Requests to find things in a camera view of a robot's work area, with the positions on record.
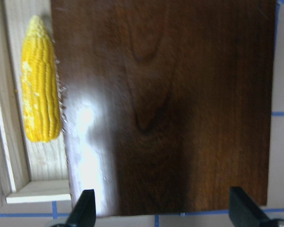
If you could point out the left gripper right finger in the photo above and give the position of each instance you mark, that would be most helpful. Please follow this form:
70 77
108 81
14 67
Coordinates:
244 212

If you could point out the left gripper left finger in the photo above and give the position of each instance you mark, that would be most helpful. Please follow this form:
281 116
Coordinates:
84 212

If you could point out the light wood drawer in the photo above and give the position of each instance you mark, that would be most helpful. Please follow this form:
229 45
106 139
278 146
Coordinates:
29 172

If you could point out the yellow toy corn cob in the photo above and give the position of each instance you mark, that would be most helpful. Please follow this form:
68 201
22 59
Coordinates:
41 108

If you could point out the dark wooden drawer cabinet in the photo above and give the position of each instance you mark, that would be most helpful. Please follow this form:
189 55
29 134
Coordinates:
166 103

